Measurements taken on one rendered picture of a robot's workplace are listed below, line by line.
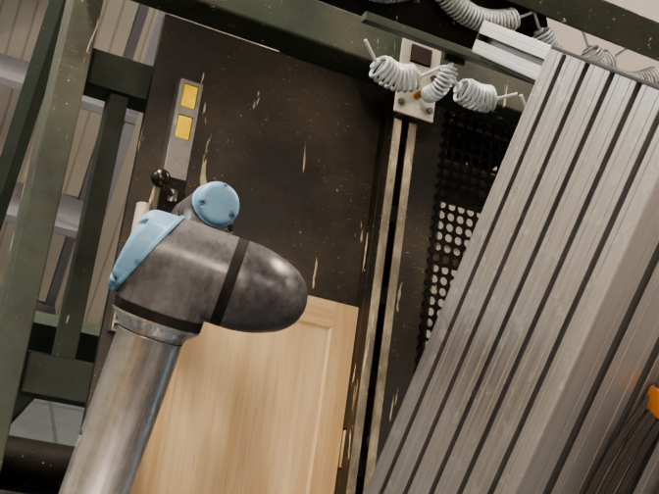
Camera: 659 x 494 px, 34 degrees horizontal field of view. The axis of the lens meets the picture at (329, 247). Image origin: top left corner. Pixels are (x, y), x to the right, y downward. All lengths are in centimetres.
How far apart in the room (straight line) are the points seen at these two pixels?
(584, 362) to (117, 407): 62
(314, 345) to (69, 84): 73
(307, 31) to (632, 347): 151
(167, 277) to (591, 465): 56
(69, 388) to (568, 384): 135
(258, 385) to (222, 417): 10
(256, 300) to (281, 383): 94
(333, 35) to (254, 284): 116
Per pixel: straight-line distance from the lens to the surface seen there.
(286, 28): 236
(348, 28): 243
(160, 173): 209
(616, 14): 323
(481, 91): 240
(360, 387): 227
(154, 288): 133
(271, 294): 134
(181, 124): 226
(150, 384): 136
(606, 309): 98
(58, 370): 217
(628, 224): 97
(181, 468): 217
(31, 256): 211
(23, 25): 497
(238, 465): 221
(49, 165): 216
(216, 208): 175
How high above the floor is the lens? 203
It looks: 14 degrees down
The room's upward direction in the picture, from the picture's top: 21 degrees clockwise
